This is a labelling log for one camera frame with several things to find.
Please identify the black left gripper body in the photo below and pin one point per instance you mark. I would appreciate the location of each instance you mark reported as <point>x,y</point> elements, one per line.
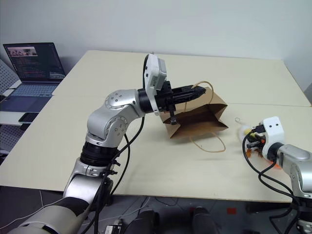
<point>165,100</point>

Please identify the open grey laptop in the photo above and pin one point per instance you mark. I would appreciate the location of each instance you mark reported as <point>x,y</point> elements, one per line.
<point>34,65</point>

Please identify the yellow white orange plush toy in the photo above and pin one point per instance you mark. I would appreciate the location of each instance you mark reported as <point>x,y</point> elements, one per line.
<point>245,131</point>

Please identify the white perforated panel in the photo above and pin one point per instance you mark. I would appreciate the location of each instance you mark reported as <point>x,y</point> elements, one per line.
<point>7,78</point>

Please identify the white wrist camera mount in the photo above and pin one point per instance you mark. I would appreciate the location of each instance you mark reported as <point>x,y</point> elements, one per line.
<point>274,130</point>
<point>152,73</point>

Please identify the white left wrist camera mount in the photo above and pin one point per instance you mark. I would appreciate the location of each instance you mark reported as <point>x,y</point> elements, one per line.
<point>152,73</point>

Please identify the small grey device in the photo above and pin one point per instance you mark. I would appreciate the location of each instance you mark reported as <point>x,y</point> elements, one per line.
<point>114,228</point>

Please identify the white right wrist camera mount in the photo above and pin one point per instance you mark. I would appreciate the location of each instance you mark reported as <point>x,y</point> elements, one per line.
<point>274,130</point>

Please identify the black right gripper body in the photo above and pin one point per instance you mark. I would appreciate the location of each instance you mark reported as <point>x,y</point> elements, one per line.
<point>260,137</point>

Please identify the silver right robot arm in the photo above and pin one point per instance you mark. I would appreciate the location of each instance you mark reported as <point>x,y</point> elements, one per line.
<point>295,158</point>

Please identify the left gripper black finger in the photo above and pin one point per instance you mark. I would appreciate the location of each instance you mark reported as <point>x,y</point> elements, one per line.
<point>185,89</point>
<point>185,98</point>

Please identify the black smartphone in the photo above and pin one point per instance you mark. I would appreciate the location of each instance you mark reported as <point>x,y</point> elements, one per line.
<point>29,117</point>

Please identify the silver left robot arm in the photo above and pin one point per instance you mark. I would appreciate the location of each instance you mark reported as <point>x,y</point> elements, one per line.
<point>102,122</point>

